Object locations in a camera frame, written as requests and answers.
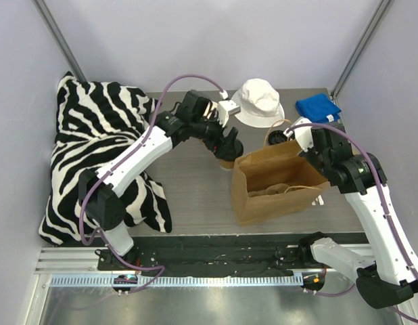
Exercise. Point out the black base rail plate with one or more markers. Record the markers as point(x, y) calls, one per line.
point(246, 255)

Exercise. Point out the slotted cable duct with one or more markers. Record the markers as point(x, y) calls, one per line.
point(120, 280)

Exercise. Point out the brown paper coffee cup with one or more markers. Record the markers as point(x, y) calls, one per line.
point(226, 164)

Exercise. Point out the blue folded cloth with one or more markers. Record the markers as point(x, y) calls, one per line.
point(318, 109)

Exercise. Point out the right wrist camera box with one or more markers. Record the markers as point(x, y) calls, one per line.
point(301, 133)

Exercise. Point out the stack of paper cups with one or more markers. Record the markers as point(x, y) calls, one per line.
point(210, 109)

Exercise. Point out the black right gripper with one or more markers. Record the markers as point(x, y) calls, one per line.
point(308, 156)

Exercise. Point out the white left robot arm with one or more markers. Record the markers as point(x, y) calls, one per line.
point(195, 116)

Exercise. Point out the white bucket hat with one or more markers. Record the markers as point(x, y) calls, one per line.
point(259, 103)

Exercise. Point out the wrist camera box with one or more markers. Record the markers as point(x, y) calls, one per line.
point(225, 109)
point(301, 133)

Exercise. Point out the black plastic cup lid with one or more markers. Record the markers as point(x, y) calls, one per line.
point(229, 151)

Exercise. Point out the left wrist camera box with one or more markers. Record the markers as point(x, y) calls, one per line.
point(225, 109)

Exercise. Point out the brown paper bag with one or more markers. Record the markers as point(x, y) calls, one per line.
point(267, 166)

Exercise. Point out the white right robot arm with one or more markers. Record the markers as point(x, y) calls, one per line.
point(390, 276)

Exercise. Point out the zebra striped pillow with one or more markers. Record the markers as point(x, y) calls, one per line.
point(95, 122)

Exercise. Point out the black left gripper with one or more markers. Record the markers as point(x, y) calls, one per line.
point(227, 146)

